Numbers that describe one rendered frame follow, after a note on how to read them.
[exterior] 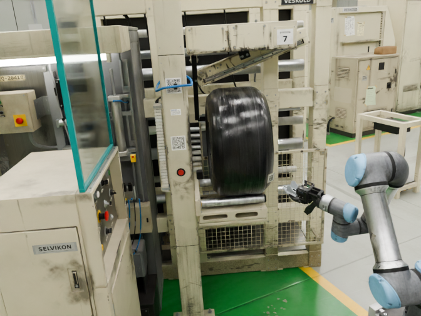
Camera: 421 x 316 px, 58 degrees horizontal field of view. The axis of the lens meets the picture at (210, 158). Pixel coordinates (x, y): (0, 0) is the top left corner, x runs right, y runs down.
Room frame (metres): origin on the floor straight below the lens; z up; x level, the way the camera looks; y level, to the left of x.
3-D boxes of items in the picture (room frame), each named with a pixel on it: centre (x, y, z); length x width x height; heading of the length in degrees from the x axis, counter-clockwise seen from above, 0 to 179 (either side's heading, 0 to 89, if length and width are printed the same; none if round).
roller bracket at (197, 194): (1.96, 0.09, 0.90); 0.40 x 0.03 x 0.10; 3
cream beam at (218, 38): (2.27, -0.20, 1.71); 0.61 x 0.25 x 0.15; 93
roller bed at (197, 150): (2.34, 0.15, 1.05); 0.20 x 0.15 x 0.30; 93
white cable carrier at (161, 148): (1.90, 0.25, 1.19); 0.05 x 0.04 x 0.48; 3
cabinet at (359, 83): (6.24, -2.57, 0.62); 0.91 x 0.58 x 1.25; 114
